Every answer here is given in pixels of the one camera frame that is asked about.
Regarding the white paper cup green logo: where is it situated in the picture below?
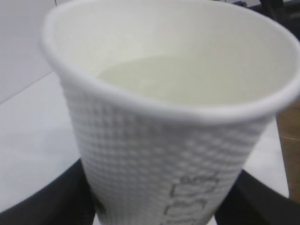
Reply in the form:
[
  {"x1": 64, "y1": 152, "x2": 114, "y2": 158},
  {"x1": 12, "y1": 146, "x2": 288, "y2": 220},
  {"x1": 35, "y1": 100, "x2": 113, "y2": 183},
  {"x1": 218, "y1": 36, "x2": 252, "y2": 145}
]
[{"x1": 41, "y1": 0, "x2": 300, "y2": 225}]

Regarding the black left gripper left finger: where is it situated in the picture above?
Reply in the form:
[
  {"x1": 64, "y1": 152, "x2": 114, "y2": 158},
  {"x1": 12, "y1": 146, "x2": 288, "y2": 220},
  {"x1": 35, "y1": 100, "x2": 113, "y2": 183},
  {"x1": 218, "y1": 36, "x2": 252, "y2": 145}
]
[{"x1": 0, "y1": 160, "x2": 95, "y2": 225}]

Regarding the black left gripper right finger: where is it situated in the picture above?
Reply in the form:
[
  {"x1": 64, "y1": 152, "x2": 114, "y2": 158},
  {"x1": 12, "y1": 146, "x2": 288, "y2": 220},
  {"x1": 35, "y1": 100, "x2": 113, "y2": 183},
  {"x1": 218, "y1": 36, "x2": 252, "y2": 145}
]
[{"x1": 215, "y1": 170, "x2": 300, "y2": 225}]

